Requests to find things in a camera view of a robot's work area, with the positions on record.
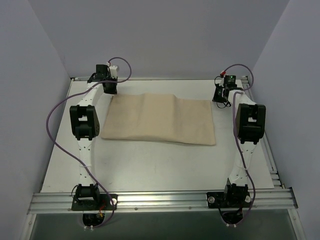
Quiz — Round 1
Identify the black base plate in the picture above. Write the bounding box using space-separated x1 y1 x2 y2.
71 193 118 211
206 191 252 209

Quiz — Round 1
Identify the aluminium front rail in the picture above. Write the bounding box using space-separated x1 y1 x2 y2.
27 188 298 214

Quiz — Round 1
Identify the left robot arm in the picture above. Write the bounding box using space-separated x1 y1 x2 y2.
69 62 118 210

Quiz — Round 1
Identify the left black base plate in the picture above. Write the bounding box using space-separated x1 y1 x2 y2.
71 193 118 211

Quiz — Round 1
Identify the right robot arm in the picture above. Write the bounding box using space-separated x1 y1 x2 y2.
212 72 266 207

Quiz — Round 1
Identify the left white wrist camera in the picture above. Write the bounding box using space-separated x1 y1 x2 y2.
109 65 119 79

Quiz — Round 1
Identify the beige surgical wrap cloth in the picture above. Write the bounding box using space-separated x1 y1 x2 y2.
100 93 216 146

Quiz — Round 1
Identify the aluminium right side rail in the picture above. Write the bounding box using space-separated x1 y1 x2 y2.
241 76 285 189

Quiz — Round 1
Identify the black loop cable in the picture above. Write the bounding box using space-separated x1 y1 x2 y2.
216 96 232 110

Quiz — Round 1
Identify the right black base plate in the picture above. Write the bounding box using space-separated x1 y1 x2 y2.
206 191 252 209

